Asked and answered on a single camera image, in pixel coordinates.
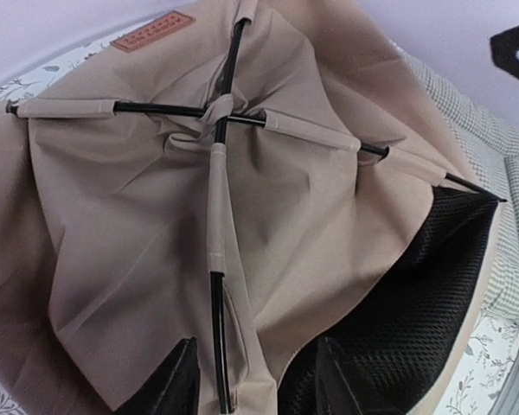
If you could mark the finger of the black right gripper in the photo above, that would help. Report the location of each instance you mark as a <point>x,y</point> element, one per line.
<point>504,48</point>

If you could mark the beige fabric pet tent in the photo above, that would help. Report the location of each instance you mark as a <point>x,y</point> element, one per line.
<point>103,221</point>

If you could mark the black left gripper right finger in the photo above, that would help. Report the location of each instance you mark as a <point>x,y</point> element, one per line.
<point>340,387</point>

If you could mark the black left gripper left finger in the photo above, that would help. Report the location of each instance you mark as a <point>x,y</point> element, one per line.
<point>172,389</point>

